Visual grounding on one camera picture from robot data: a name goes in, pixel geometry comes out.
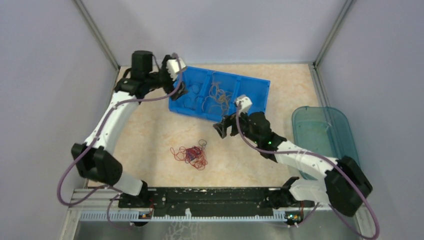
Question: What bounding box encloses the right aluminium corner post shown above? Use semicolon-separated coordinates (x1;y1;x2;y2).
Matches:
314;0;356;69

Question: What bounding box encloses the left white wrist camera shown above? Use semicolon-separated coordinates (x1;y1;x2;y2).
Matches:
165;57;188;81

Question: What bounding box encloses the aluminium corner post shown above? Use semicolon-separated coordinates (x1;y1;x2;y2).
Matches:
72;0;120;71
314;0;356;69

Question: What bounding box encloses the yellow wire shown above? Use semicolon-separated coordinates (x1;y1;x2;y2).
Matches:
202;71;234;115

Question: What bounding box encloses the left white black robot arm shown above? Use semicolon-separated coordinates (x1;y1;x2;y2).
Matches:
71;50;188;207

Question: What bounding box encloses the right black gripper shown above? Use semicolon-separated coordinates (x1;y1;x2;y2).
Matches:
213;106;260;145

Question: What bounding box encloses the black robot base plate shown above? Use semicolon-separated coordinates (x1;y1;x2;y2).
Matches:
117;186;314;218

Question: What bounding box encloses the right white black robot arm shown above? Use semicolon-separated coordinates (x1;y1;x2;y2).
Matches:
213;112;373;217

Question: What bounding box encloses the thin dark purple wire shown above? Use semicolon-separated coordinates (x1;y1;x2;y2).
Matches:
183;81;205;109

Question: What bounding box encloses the aluminium frame rail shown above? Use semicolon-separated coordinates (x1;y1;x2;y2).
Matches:
68;187;370;211

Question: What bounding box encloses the left aluminium corner post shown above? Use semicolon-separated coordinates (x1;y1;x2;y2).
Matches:
72;0;120;71

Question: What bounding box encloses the blue three-compartment plastic bin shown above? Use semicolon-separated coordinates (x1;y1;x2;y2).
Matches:
167;66;271;123

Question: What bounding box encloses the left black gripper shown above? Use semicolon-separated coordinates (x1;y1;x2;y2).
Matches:
146;55;190;100

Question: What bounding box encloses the coloured wire ball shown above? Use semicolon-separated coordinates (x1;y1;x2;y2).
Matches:
169;139;208;171

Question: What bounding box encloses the white toothed cable duct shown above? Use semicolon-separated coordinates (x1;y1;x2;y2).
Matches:
79;209;289;222

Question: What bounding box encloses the teal transparent plastic tray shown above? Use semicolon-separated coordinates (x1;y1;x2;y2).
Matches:
291;106;360;165

